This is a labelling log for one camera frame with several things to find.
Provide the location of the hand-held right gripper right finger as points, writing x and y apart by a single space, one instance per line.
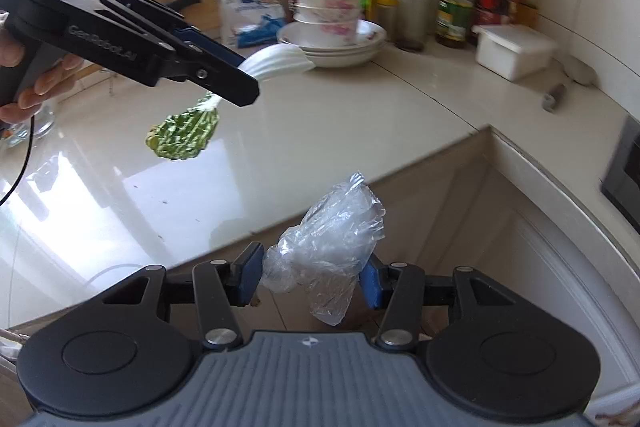
371 284

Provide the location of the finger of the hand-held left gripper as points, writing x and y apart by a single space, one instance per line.
230 85
200 43

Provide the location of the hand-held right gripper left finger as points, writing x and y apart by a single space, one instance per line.
250 274

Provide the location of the clear plastic bag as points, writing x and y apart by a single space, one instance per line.
330 237

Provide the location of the napa cabbage leaf piece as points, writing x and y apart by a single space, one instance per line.
187 133

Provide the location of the person's left hand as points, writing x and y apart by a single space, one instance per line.
50 80

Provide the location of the white blue salt bag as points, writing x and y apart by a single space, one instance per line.
250 14

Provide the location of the clear glass container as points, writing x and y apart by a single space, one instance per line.
42 122

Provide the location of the white deep plate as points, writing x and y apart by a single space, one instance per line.
370 51
372 32
345 63

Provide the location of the green lid jar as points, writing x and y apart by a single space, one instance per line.
370 2

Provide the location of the yellow lid jar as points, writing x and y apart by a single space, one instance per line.
386 9

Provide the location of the glass bottle red cap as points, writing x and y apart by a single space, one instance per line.
413 14

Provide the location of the white plastic lidded box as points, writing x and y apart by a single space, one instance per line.
515 52

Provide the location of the black gas stove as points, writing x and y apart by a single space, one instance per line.
625 172

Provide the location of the metal spatula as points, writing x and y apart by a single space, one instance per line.
575 69

